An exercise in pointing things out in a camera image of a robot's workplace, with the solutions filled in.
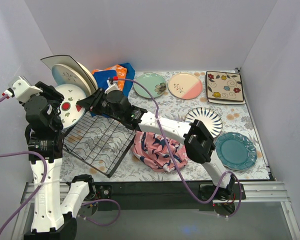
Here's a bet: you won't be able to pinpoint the watermelon pattern round plate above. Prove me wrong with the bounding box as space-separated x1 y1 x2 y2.
55 84 86 129

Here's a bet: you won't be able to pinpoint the cream round plate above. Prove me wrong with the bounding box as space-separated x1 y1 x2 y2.
51 63 93 97

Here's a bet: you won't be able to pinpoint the mint green flower plate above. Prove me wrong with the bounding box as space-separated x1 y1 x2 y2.
133 73 167 99

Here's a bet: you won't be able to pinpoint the cream and pink plate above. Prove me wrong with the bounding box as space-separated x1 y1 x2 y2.
167 73 203 100

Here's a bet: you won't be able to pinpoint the blue striped white plate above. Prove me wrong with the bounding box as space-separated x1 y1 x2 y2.
184 107 223 138

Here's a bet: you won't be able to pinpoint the square plate yellow flower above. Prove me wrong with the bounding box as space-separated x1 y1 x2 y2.
205 70 244 103

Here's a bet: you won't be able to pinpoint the teal round plate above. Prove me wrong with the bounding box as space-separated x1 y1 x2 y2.
215 132 258 172

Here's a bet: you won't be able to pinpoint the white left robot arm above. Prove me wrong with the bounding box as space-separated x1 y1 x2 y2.
23 81 97 240

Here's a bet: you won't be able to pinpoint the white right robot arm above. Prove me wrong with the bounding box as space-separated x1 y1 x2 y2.
76 89 236 199

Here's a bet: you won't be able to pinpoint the blue and orange cloth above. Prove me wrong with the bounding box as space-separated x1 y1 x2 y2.
89 62 136 118

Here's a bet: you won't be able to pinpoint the pink navy patterned shorts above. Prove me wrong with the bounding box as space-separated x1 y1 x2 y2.
131 131 190 173

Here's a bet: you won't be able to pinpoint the floral table mat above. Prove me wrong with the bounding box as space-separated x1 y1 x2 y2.
37 70 271 181

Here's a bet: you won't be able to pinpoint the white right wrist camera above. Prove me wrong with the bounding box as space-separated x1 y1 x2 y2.
104 76 120 94

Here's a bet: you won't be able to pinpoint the black wire dish rack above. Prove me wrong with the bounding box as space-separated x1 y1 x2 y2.
63 112 136 178

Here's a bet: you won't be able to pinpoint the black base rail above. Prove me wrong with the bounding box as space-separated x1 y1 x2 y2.
94 180 246 212

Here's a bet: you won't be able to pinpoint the aluminium frame rail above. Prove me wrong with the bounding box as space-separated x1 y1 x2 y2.
11 181 300 240

